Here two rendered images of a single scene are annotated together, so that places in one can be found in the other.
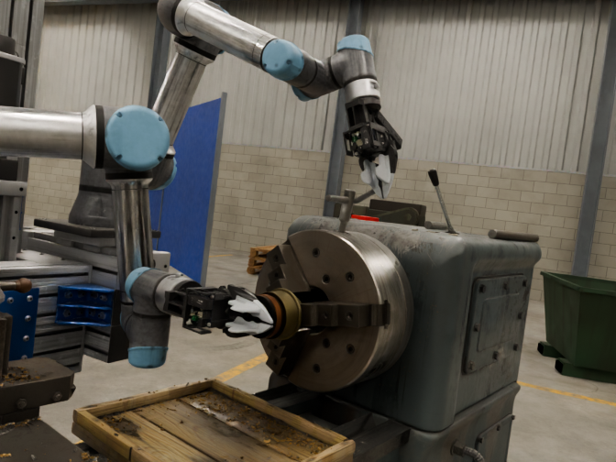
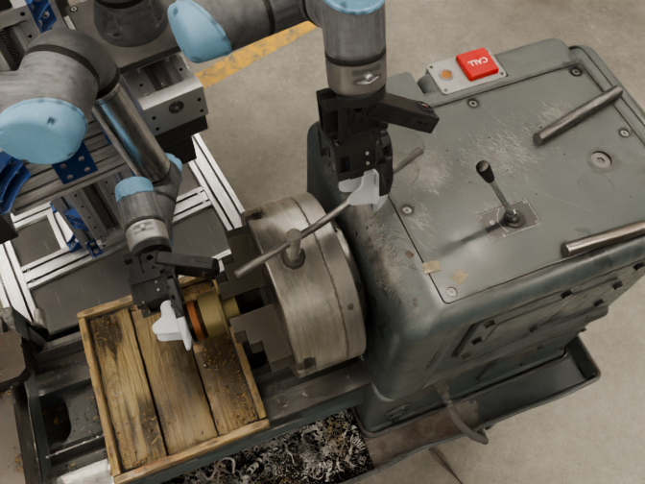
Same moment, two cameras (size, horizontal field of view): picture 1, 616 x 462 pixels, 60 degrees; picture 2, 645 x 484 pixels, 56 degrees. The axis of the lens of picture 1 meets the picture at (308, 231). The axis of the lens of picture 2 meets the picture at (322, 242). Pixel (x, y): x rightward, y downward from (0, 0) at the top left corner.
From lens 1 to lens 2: 1.12 m
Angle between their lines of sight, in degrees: 62
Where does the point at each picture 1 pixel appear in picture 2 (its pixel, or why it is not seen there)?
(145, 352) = not seen: hidden behind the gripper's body
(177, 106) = not seen: outside the picture
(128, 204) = (98, 116)
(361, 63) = (341, 38)
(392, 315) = (320, 362)
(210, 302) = (141, 305)
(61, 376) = (13, 375)
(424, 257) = (388, 310)
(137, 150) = (40, 154)
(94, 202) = (107, 17)
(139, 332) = not seen: hidden behind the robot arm
